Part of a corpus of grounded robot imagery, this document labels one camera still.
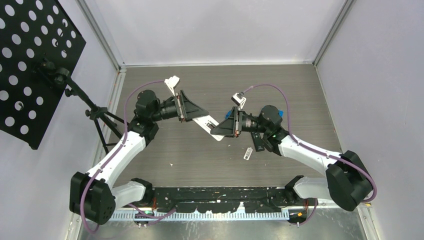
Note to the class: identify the black tripod stand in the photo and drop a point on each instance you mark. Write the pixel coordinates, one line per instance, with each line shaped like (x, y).
(61, 77)

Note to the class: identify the black perforated board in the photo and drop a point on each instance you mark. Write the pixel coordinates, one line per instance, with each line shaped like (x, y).
(33, 32)

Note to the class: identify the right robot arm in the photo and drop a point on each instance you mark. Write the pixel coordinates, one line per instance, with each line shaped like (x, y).
(345, 179)

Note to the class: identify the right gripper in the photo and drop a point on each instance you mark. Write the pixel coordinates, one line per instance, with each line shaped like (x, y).
(231, 126)

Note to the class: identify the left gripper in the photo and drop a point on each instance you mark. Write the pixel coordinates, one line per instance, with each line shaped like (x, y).
(186, 110)

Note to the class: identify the white air conditioner remote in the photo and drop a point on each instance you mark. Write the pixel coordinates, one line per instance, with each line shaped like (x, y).
(207, 123)

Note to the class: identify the black remote control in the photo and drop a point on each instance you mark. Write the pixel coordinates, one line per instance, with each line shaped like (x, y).
(257, 142)

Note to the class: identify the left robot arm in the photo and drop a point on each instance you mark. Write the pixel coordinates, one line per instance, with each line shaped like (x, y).
(93, 195)

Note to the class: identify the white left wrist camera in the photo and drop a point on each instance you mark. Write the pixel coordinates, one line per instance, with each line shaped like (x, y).
(171, 83)

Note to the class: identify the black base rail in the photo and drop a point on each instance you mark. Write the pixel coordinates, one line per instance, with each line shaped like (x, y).
(220, 200)

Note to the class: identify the blue toy car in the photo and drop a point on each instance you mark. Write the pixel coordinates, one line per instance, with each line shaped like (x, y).
(228, 115)

